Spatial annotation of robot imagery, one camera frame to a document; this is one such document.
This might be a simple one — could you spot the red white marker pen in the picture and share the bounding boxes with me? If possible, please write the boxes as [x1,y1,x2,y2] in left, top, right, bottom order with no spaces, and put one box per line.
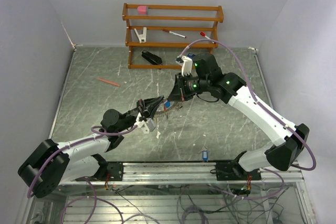
[162,29,187,39]

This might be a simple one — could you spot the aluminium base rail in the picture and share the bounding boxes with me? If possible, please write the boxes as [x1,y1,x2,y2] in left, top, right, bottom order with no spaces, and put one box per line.
[28,161,305,185]

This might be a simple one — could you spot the red capped white marker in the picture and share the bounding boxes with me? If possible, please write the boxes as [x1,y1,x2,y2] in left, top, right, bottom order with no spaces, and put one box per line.
[200,32,215,44]

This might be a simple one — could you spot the black stapler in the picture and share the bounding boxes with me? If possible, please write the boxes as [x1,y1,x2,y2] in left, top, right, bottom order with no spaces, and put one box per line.
[141,50,163,65]

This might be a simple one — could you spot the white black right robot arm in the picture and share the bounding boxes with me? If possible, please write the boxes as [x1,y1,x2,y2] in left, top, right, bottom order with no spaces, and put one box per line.
[168,52,309,180]

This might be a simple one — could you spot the pink eraser block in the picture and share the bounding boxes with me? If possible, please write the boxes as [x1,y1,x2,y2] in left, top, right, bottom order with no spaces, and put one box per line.
[137,5,148,15]

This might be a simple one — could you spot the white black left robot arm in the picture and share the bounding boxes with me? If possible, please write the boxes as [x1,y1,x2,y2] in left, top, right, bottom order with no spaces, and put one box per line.
[18,96,164,198]

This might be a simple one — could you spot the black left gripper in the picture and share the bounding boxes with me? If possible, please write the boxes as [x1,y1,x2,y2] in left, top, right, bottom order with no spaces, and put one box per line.
[117,94,164,132]

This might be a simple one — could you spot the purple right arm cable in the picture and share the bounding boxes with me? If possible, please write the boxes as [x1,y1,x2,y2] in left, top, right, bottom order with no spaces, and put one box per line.
[177,38,317,200]

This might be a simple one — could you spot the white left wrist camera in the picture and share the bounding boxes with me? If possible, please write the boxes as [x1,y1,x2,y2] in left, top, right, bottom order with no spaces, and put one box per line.
[135,113,156,134]

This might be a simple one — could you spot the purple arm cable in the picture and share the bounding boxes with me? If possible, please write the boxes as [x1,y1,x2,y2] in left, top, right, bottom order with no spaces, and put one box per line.
[177,38,317,200]
[27,124,139,224]

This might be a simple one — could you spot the blue stapler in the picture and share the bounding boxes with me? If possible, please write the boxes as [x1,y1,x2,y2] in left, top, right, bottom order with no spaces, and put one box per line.
[187,53,195,59]

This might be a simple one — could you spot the white plastic clip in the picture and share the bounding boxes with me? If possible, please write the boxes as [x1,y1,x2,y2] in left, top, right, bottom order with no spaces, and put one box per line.
[134,27,147,44]

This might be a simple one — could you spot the orange pencil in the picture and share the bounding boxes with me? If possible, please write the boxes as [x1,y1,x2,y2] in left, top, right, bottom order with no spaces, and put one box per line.
[98,78,120,87]

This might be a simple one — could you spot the silver keyring chain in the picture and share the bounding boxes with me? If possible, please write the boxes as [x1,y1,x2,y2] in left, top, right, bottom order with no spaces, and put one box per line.
[154,103,183,121]

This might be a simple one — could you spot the loose cables under table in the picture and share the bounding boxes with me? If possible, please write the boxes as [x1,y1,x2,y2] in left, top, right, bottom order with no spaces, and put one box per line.
[104,183,297,224]

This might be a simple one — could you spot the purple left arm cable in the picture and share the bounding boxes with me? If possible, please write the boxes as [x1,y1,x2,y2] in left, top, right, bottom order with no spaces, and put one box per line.
[27,124,139,224]

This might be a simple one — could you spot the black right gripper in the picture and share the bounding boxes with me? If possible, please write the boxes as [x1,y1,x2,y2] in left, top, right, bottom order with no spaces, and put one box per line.
[167,71,210,102]

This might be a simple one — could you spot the blue key tag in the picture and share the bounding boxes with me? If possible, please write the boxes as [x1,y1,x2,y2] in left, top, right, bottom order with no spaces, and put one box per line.
[201,146,208,162]

